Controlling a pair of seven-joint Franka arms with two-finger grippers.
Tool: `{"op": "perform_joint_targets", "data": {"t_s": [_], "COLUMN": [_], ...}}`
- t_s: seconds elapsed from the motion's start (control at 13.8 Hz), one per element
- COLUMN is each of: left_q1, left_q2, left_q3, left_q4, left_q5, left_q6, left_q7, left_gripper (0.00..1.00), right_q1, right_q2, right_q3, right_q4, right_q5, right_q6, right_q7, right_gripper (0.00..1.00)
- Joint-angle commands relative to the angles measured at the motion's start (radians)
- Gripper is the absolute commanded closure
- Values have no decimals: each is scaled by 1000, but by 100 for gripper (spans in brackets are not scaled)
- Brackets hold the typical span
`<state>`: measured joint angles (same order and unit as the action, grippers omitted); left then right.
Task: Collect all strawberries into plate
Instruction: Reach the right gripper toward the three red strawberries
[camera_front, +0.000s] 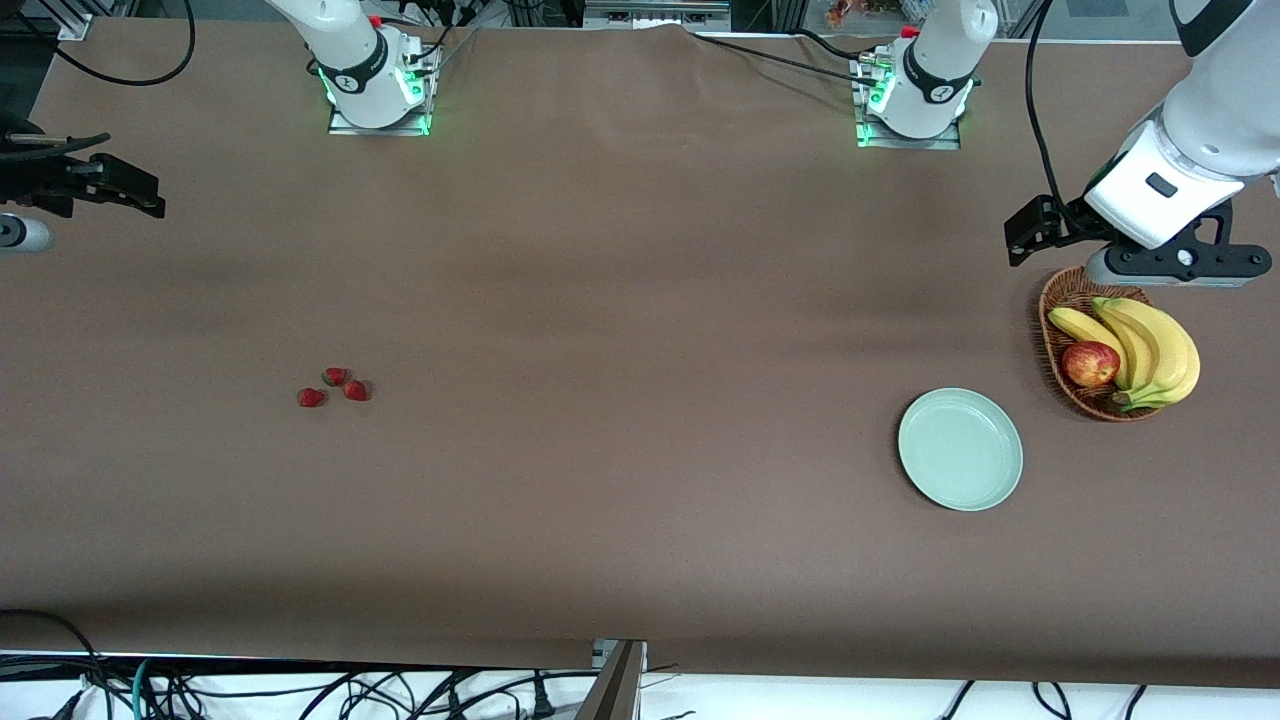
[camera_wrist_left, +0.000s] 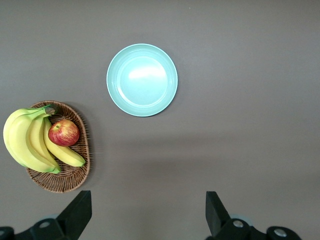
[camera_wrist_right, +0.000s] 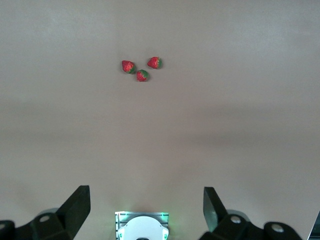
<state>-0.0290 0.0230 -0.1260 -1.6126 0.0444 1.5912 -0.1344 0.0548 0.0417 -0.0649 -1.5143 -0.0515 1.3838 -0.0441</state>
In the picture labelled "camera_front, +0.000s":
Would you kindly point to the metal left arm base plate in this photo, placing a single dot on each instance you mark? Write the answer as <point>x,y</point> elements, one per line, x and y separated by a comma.
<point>935,143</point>

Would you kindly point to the large table cover sheet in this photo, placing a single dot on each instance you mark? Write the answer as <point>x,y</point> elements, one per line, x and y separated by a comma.
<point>640,300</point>

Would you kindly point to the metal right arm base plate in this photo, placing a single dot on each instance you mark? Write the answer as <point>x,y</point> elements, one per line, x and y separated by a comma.
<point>400,128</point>

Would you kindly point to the yellow banana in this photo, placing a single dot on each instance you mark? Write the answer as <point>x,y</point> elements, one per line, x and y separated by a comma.
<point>1080,325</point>
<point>1140,340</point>
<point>1185,365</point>

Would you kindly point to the grey metal device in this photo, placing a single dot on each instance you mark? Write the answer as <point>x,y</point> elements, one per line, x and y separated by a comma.
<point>655,15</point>

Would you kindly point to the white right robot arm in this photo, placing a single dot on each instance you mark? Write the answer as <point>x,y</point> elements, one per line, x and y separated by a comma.
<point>345,40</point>

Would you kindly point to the red strawberry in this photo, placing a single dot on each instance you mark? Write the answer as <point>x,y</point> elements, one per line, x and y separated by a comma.
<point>336,376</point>
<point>311,397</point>
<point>356,390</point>

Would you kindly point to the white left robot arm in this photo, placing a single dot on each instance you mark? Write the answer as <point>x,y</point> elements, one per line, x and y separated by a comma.
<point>940,60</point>

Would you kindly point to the pale green round plate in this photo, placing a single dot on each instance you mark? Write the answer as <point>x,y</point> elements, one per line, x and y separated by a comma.
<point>960,450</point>

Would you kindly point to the brown wicker basket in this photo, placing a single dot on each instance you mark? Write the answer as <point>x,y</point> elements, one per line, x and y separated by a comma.
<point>1075,295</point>

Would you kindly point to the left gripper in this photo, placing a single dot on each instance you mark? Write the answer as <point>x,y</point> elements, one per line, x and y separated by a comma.
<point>1072,222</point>

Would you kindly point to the red apple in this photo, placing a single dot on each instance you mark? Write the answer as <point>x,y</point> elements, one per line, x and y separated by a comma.
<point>1090,365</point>

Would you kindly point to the aluminium profile post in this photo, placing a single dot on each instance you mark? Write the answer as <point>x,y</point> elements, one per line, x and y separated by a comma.
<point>615,690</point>

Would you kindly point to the orange background item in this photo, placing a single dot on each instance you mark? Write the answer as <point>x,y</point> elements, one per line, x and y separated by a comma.
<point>850,12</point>

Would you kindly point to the aluminium frame corner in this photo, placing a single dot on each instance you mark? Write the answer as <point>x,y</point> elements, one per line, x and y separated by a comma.
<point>75,20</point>

